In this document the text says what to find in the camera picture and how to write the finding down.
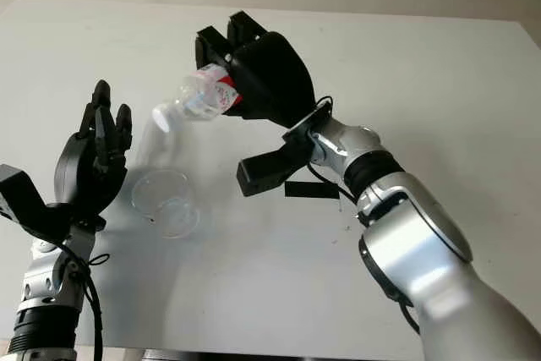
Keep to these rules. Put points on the clear water bottle red label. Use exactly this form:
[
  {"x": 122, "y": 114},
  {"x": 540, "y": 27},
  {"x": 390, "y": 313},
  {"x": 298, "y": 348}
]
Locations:
[{"x": 198, "y": 99}]

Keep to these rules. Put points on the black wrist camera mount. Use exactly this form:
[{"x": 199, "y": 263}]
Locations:
[
  {"x": 25, "y": 204},
  {"x": 262, "y": 175}
]

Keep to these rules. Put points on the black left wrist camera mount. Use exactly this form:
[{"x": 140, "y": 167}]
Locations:
[{"x": 25, "y": 204}]

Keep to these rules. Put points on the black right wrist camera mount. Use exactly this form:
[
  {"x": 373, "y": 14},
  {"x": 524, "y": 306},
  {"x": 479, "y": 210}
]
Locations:
[{"x": 262, "y": 175}]

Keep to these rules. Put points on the clear plastic cup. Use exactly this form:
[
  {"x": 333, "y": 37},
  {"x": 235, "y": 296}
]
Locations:
[{"x": 169, "y": 217}]

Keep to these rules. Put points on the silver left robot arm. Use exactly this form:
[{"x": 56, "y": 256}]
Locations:
[{"x": 46, "y": 285}]

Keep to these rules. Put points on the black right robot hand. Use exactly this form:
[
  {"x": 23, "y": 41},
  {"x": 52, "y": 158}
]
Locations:
[{"x": 274, "y": 78}]

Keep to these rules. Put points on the black tape marker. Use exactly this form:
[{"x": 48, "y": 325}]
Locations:
[{"x": 313, "y": 190}]

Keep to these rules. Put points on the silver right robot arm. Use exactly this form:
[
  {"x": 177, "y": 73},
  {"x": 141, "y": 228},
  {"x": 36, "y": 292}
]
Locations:
[{"x": 422, "y": 251}]

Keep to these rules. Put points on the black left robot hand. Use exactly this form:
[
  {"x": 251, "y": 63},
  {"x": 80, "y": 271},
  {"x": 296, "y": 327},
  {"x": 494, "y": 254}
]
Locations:
[{"x": 84, "y": 175}]

